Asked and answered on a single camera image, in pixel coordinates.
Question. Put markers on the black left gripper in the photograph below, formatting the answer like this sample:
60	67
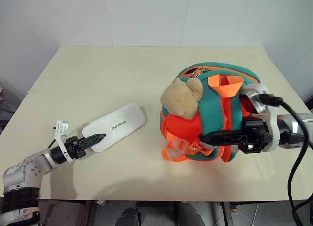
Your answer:
75	147

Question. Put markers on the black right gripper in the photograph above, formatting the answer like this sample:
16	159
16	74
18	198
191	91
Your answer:
255	138

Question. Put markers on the orange and teal backpack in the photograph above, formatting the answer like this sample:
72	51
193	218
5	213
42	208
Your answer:
215	108

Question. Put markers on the white box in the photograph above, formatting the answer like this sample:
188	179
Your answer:
115	127

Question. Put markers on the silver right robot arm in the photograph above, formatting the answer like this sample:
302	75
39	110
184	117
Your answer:
297	123

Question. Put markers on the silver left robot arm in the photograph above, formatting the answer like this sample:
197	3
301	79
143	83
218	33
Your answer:
23	171

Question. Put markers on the beige teddy bear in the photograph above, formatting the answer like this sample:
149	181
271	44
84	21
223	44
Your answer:
181	101

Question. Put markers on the silver metal zipper pull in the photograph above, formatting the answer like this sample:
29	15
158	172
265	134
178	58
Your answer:
197	72

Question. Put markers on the dark rounded shape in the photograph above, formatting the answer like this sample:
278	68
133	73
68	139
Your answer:
128	217
189	215

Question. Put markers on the black metal table leg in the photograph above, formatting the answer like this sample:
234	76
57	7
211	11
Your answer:
227	213

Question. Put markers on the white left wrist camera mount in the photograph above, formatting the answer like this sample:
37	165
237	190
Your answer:
61	131

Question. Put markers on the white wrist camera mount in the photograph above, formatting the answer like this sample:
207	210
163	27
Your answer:
274	128
61	131

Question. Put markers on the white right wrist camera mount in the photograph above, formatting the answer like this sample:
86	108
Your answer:
274	128

